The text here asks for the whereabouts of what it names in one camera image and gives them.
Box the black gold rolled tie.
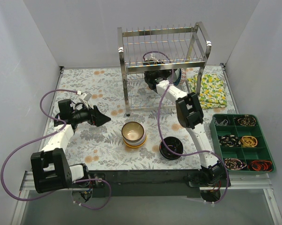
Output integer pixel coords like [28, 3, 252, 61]
[234, 115, 257, 127]

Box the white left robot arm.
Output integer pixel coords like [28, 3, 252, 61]
[30, 99, 111, 193]

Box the yellow rolled tie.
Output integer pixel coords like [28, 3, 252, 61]
[240, 135, 258, 148]

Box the stainless steel dish rack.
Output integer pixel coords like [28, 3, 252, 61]
[117, 22, 212, 116]

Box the grey item in tray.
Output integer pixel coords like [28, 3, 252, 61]
[214, 118, 230, 126]

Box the blue patterned bowl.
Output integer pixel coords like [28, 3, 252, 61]
[180, 69, 187, 84]

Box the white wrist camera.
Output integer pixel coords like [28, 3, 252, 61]
[76, 90, 92, 108]
[148, 53, 162, 65]

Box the black glossy bowl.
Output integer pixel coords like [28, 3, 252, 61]
[159, 136, 184, 160]

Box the lemon print folded cloth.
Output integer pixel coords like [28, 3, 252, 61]
[198, 74, 227, 109]

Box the black orange rolled tie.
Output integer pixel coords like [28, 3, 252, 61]
[247, 160, 273, 172]

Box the black floral rolled tie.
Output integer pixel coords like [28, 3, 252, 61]
[219, 135, 241, 147]

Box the celadon green bowl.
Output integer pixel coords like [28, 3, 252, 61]
[171, 69, 182, 86]

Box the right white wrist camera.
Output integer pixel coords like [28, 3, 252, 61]
[148, 53, 162, 65]

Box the white middle bowl of stack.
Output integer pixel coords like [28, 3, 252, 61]
[123, 131, 146, 145]

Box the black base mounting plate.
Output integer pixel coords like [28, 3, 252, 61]
[33, 167, 230, 197]

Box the green compartment tray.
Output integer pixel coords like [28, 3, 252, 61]
[209, 114, 275, 175]

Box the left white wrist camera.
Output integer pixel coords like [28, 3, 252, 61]
[76, 90, 92, 108]

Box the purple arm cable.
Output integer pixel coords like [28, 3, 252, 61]
[142, 51, 231, 207]
[1, 89, 111, 210]

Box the black pink rolled tie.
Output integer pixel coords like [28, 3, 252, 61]
[224, 158, 247, 171]

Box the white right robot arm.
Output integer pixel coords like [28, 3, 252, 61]
[144, 69, 225, 186]

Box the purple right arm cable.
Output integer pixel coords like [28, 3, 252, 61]
[142, 51, 231, 207]

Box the beige top bowl of stack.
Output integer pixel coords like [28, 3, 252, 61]
[121, 121, 145, 142]

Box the yellow bottom bowl of stack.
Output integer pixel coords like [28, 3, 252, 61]
[124, 140, 146, 149]

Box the floral patterned table mat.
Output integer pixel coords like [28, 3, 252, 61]
[37, 66, 237, 171]

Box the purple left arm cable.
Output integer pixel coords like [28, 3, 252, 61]
[1, 89, 111, 210]

